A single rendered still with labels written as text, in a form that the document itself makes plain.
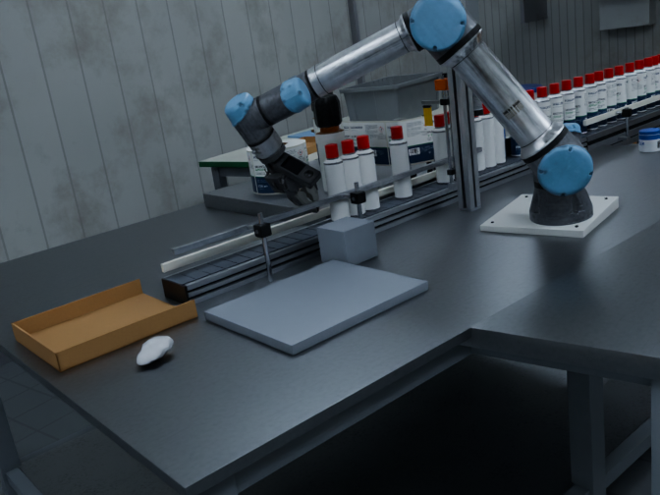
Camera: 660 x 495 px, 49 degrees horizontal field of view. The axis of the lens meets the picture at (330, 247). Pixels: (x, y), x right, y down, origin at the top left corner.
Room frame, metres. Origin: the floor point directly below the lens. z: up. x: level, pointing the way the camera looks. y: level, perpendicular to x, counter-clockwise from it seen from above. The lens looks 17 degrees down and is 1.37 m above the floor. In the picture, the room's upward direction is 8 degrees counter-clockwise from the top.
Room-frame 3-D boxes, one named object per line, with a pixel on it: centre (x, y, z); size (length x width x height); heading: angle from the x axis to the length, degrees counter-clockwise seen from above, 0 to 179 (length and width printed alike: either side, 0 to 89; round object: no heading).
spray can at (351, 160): (1.89, -0.08, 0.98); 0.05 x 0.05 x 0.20
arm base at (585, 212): (1.71, -0.58, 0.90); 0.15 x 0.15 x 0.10
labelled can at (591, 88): (2.64, -1.02, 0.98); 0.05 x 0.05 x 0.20
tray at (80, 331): (1.44, 0.50, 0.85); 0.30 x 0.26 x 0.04; 128
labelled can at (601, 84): (2.68, -1.07, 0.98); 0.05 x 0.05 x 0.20
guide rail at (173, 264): (1.91, -0.04, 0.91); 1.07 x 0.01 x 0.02; 128
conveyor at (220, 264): (2.06, -0.28, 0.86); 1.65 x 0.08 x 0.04; 128
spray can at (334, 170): (1.86, -0.04, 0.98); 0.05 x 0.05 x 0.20
